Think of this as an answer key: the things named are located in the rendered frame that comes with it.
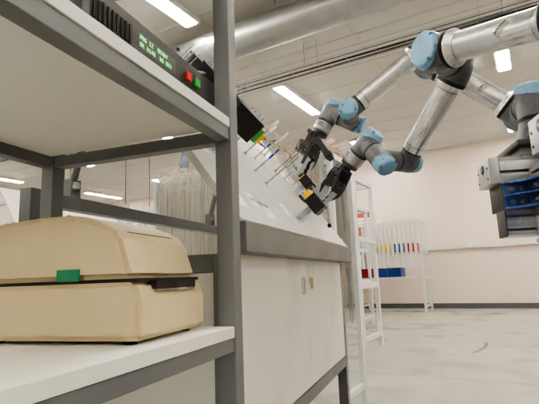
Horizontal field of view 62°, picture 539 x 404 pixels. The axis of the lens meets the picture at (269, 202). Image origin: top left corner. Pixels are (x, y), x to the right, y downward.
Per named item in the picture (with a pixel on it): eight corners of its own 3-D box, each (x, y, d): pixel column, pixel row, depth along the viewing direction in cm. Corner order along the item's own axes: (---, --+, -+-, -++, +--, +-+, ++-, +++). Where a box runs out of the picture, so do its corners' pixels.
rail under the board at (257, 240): (350, 261, 202) (349, 247, 203) (247, 251, 92) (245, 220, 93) (338, 262, 204) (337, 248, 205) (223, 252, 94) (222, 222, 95)
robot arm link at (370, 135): (375, 135, 160) (364, 122, 166) (356, 159, 165) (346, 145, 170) (389, 141, 165) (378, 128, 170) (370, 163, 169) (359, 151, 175)
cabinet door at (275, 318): (313, 385, 142) (306, 260, 148) (243, 450, 91) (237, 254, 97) (306, 385, 142) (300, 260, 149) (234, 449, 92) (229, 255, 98)
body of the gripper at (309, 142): (301, 157, 196) (314, 133, 197) (317, 163, 191) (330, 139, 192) (293, 150, 190) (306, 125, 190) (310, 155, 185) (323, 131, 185)
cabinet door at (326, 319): (347, 355, 192) (341, 262, 199) (314, 385, 142) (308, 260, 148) (341, 355, 193) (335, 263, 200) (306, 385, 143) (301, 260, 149)
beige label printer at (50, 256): (206, 328, 81) (204, 220, 84) (139, 347, 60) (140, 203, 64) (66, 329, 89) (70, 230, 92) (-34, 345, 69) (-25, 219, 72)
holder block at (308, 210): (313, 239, 145) (337, 220, 143) (290, 211, 149) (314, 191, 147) (317, 240, 149) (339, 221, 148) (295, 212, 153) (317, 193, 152)
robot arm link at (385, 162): (409, 161, 159) (393, 143, 166) (385, 159, 153) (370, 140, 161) (398, 179, 163) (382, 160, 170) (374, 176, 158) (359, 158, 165)
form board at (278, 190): (235, 224, 94) (241, 218, 94) (38, -50, 128) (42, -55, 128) (344, 248, 204) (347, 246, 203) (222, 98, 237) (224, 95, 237)
